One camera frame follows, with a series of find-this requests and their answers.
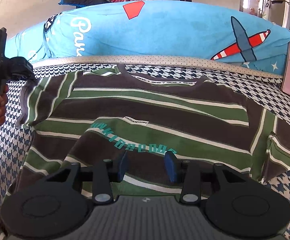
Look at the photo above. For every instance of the blue cartoon sofa back cover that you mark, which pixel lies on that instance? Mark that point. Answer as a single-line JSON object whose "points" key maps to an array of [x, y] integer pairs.
{"points": [[159, 27]]}

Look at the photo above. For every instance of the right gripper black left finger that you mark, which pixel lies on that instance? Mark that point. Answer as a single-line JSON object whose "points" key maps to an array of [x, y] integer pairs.
{"points": [[59, 203]]}

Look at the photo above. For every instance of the green brown striped shirt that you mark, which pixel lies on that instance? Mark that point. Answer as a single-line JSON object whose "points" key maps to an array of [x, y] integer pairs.
{"points": [[83, 116]]}

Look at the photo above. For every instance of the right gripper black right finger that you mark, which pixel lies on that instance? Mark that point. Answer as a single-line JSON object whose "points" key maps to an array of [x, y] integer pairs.
{"points": [[232, 204]]}

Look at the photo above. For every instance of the houndstooth sofa seat cover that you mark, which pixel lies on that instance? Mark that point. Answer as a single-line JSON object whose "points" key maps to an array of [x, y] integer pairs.
{"points": [[15, 142]]}

